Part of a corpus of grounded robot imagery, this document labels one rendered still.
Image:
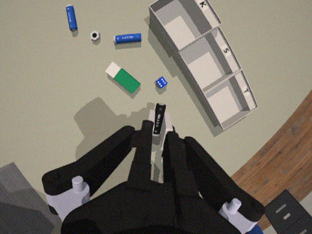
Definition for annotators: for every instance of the blue aa battery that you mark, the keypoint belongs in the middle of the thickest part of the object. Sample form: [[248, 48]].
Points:
[[125, 38], [71, 17]]

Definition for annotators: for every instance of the blue die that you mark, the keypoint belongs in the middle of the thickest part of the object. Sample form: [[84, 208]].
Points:
[[161, 82]]

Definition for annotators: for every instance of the green and white eraser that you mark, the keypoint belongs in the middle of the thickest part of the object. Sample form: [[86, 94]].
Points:
[[120, 75]]

